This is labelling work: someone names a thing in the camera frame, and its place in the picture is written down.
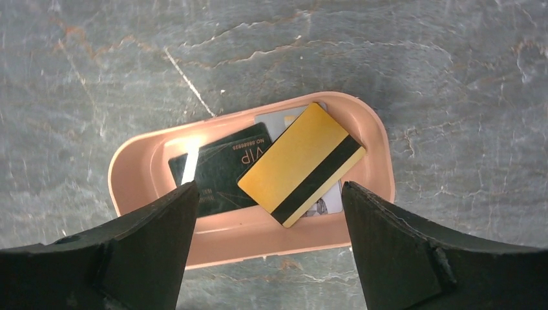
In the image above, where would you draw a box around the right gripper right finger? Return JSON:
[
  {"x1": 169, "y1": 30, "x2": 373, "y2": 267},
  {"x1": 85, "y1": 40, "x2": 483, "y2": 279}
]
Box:
[{"x1": 342, "y1": 181, "x2": 547, "y2": 309}]

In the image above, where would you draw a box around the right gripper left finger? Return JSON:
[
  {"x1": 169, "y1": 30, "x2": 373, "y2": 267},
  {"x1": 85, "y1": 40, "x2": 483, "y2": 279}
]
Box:
[{"x1": 1, "y1": 182, "x2": 199, "y2": 309}]

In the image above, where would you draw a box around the pink oval tray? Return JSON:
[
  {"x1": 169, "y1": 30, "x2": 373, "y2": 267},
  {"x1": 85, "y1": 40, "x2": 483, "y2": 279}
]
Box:
[{"x1": 108, "y1": 92, "x2": 395, "y2": 269}]

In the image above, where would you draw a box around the white diamond print card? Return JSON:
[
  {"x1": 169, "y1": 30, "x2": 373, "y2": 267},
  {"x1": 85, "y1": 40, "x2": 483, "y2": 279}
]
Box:
[{"x1": 255, "y1": 106, "x2": 343, "y2": 218}]

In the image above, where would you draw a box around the yellow card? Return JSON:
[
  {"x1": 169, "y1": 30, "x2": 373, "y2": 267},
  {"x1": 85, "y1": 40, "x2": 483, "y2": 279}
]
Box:
[{"x1": 237, "y1": 103, "x2": 366, "y2": 228}]

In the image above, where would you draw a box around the dark green VIP card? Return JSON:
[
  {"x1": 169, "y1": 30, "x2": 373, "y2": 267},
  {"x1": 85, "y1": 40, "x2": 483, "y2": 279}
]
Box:
[{"x1": 194, "y1": 122, "x2": 272, "y2": 217}]

